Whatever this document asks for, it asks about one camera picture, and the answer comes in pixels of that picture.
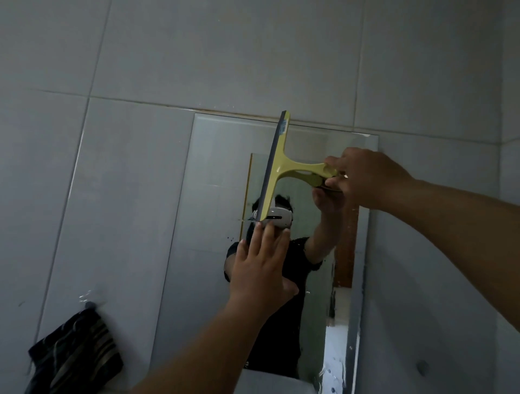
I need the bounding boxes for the person's left hand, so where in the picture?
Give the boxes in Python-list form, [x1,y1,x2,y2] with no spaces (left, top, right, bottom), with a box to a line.
[229,222,300,313]

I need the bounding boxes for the dark striped cloth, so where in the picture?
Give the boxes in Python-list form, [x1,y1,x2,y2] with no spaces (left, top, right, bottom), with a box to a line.
[24,308,124,394]

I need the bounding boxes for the person's right hand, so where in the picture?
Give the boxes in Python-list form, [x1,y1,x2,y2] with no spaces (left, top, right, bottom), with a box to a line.
[324,147,416,212]

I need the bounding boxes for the yellow window squeegee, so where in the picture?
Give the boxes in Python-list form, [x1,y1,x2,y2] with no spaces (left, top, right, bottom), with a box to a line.
[256,110,346,223]

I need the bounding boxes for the person's left forearm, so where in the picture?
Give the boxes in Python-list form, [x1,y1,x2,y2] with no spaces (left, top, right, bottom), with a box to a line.
[130,294,285,394]

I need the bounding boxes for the frameless wall mirror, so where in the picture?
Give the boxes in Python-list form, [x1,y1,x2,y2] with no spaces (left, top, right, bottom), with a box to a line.
[148,112,379,394]

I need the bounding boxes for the person's right forearm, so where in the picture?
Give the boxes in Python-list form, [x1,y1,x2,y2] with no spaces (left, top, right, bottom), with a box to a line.
[386,178,520,331]

